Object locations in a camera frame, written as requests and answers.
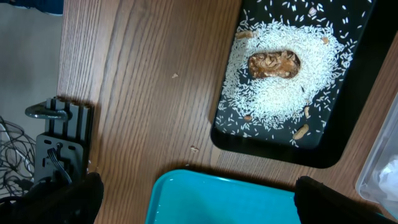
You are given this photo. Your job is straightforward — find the teal serving tray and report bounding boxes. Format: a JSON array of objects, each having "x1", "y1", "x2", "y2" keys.
[{"x1": 146, "y1": 169, "x2": 300, "y2": 224}]

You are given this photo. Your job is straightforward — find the brown food piece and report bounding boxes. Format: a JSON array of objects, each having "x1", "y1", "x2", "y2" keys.
[{"x1": 248, "y1": 50, "x2": 301, "y2": 79}]

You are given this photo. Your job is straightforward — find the white napkin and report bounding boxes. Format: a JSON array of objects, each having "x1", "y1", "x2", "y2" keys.
[{"x1": 379, "y1": 155, "x2": 397, "y2": 202}]

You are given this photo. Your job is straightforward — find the clear plastic bin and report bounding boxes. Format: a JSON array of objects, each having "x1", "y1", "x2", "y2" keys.
[{"x1": 355, "y1": 98, "x2": 397, "y2": 218}]

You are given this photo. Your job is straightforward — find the black metal clamp mount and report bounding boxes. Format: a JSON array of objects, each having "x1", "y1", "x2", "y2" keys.
[{"x1": 25, "y1": 97, "x2": 95, "y2": 185}]

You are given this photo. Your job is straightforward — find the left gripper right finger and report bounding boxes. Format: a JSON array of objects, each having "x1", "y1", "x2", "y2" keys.
[{"x1": 294, "y1": 176, "x2": 394, "y2": 224}]

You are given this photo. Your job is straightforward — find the tangled black floor cables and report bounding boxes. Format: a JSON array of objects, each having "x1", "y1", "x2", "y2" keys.
[{"x1": 0, "y1": 114, "x2": 37, "y2": 200}]

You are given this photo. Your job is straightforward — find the black rectangular tray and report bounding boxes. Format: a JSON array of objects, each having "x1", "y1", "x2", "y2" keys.
[{"x1": 210, "y1": 0, "x2": 397, "y2": 168}]

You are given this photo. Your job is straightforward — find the rice food waste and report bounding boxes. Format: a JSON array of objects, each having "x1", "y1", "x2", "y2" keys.
[{"x1": 216, "y1": 0, "x2": 369, "y2": 149}]

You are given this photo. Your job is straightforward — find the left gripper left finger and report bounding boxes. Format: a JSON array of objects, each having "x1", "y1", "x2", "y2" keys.
[{"x1": 1, "y1": 172, "x2": 104, "y2": 224}]

